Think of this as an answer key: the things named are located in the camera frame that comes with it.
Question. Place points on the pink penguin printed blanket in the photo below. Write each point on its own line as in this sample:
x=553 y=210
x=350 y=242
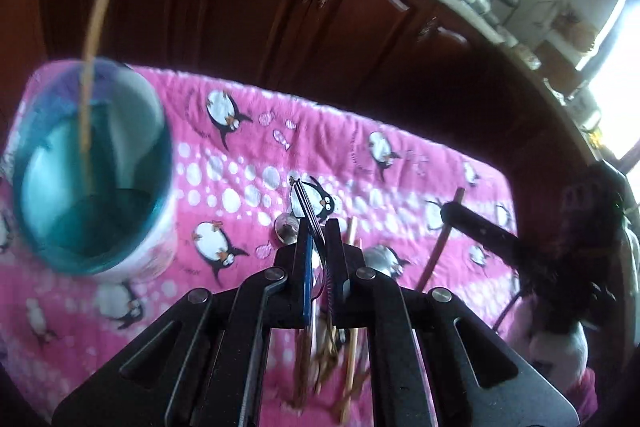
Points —
x=350 y=147

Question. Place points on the blue cup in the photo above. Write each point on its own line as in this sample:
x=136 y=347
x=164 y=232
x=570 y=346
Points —
x=60 y=217

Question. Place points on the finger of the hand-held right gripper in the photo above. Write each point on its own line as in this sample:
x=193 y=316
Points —
x=480 y=229

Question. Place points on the wooden cutting board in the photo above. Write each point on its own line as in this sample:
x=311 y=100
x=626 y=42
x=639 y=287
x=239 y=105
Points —
x=560 y=67

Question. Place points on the metal fork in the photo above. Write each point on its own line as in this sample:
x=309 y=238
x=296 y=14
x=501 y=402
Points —
x=306 y=207

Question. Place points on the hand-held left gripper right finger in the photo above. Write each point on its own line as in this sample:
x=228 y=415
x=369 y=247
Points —
x=336 y=267

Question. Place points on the dark wooden base cabinets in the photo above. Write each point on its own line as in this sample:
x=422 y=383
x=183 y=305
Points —
x=250 y=7

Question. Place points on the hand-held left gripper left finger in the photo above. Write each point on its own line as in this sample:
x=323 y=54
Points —
x=306 y=272

